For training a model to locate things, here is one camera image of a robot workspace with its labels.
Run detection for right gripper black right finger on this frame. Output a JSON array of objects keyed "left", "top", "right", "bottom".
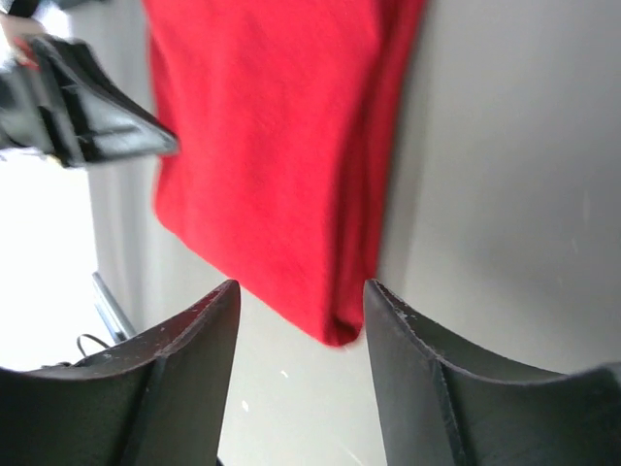
[{"left": 364, "top": 280, "right": 620, "bottom": 465}]

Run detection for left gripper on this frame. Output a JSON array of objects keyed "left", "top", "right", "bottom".
[{"left": 1, "top": 36, "right": 178, "bottom": 168}]

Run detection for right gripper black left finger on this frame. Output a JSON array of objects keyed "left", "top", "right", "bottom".
[{"left": 1, "top": 280, "right": 241, "bottom": 465}]

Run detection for dark red t-shirt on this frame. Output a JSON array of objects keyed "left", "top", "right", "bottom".
[{"left": 145, "top": 1, "right": 425, "bottom": 347}]

